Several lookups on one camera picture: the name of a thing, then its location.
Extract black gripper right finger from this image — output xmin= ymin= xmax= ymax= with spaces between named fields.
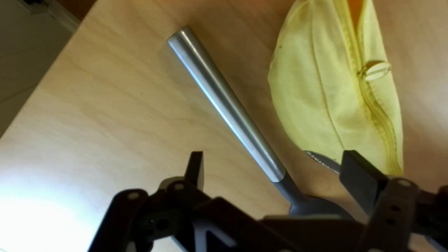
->
xmin=338 ymin=148 xmax=448 ymax=252

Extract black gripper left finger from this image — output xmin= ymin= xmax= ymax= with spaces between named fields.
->
xmin=88 ymin=150 xmax=221 ymax=252

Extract silver metal utensil tip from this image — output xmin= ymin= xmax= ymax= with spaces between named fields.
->
xmin=303 ymin=148 xmax=342 ymax=175

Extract yellow zipper pouch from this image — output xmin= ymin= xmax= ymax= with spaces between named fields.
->
xmin=265 ymin=0 xmax=405 ymax=178

